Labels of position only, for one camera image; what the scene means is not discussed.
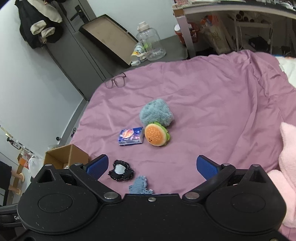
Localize white plastic bag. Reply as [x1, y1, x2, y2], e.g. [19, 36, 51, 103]
[28, 155, 44, 178]

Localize grey-blue fluffy plush ball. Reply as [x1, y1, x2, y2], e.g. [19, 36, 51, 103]
[139, 98, 175, 127]

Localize white bottle on floor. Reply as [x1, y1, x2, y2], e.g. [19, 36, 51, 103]
[130, 43, 147, 66]

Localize black lace scrunchie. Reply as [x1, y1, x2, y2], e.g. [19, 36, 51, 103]
[108, 160, 134, 182]

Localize clear large water jug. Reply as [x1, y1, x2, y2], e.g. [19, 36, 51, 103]
[136, 22, 166, 61]

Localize pink plush toy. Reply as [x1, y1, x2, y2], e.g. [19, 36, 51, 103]
[268, 123, 296, 228]

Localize brown framed board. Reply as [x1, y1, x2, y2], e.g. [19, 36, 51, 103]
[79, 15, 138, 68]

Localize blue tissue pack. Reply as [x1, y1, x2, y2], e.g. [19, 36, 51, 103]
[117, 127, 144, 146]

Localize dark jacket hanging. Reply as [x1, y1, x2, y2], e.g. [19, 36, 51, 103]
[15, 0, 64, 49]

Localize pink bed sheet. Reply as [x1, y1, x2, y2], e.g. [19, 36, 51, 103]
[69, 49, 296, 241]

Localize hamburger plush toy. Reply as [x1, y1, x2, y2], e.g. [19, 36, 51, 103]
[144, 122, 171, 147]

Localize blue knitted cloth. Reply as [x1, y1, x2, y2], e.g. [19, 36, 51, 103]
[129, 176, 153, 195]

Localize cream pillow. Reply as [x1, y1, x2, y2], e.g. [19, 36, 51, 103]
[276, 56, 296, 88]

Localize black-framed eyeglasses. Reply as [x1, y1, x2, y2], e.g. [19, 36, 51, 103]
[104, 72, 126, 89]

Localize white desk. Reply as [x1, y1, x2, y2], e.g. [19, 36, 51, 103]
[172, 1, 295, 58]

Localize cardboard box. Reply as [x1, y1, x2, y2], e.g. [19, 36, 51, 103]
[44, 144, 90, 169]

